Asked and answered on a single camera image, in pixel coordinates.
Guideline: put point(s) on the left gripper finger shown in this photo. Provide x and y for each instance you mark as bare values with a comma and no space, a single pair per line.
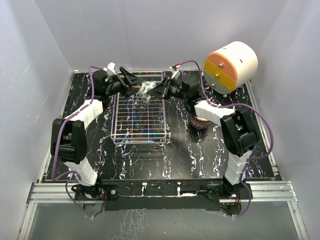
129,78
130,92

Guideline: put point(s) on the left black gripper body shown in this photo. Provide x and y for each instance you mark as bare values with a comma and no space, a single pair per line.
116,86

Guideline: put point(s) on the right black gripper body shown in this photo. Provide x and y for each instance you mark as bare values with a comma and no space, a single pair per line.
175,91

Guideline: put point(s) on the green spotted white bowl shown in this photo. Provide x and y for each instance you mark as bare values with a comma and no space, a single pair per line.
145,87

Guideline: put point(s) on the brown patterned bowl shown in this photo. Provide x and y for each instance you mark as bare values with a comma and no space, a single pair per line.
199,122

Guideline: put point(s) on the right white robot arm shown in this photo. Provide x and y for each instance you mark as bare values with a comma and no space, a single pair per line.
239,133

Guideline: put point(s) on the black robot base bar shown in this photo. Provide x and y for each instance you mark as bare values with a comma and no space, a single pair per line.
170,194

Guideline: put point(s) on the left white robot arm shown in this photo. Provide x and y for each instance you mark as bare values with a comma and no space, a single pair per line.
68,137

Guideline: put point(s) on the round pastel drawer cabinet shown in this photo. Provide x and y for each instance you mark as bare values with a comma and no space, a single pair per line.
229,67

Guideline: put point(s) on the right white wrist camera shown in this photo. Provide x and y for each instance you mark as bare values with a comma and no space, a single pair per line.
175,71

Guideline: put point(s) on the white wire dish rack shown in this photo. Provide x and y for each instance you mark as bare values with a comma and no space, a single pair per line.
136,122

